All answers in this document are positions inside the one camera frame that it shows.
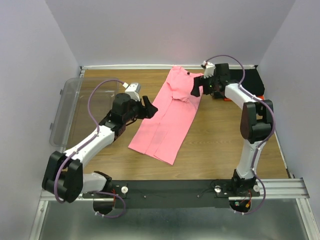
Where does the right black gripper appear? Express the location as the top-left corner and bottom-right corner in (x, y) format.
(189, 73), (219, 98)

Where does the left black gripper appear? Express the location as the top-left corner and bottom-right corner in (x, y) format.
(123, 96), (159, 124)

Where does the pink t shirt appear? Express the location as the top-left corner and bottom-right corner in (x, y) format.
(128, 65), (202, 165)

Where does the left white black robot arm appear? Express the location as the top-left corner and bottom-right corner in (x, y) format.
(42, 93), (158, 203)

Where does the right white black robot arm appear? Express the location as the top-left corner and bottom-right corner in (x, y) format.
(190, 61), (275, 196)

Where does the folded black t shirt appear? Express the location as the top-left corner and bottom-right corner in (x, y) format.
(229, 69), (265, 96)

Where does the folded orange t shirt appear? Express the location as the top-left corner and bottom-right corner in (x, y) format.
(223, 95), (265, 102)

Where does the clear plastic bin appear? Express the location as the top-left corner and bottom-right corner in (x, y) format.
(49, 77), (120, 150)

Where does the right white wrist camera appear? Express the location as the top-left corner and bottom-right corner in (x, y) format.
(201, 61), (215, 79)

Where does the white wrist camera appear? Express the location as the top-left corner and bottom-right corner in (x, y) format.
(122, 82), (141, 102)
(201, 61), (215, 79)

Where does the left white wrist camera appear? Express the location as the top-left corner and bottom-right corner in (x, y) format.
(122, 82), (141, 102)

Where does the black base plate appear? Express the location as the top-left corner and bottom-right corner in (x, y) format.
(82, 179), (261, 214)

